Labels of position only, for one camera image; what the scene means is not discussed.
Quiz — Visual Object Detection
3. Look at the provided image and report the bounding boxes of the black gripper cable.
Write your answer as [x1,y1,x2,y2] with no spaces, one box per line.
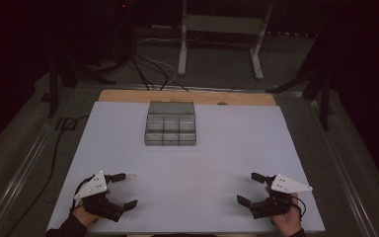
[289,197,308,220]
[70,175,95,211]

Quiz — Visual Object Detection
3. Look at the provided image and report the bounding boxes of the white table mat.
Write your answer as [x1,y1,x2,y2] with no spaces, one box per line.
[45,101,327,235]

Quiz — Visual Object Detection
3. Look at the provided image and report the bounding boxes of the bundle of black cables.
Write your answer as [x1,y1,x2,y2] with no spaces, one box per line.
[105,19,190,93]

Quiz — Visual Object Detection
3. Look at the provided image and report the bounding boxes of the person's left hand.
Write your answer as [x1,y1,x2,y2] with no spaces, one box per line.
[71,188,112,228]

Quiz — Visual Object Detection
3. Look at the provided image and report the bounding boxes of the white metal stand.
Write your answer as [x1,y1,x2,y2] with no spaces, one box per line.
[177,0,274,81]

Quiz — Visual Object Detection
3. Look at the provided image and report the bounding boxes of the clear plastic compartment box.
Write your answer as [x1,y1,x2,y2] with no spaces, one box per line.
[143,100,197,147]

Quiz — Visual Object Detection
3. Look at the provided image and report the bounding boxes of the white floor cable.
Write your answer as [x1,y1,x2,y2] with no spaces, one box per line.
[135,37,179,91]

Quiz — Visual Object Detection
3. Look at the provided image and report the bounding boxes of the black floor cable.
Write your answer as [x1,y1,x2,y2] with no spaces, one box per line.
[11,114,91,229]

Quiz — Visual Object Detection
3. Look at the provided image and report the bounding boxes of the person's right hand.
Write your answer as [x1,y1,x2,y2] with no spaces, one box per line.
[264,186,303,237]

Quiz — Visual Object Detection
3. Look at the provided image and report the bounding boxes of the black tripod stand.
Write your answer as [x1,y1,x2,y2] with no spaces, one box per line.
[265,33,339,131]

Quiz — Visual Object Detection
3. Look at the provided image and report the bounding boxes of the black metal stand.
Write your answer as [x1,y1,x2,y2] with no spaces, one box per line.
[46,48,80,119]

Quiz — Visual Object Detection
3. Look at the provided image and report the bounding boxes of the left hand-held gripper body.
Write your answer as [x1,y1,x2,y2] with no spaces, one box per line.
[73,170,125,223]

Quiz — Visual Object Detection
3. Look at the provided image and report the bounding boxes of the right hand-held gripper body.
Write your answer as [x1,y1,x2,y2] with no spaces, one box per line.
[249,173,314,220]

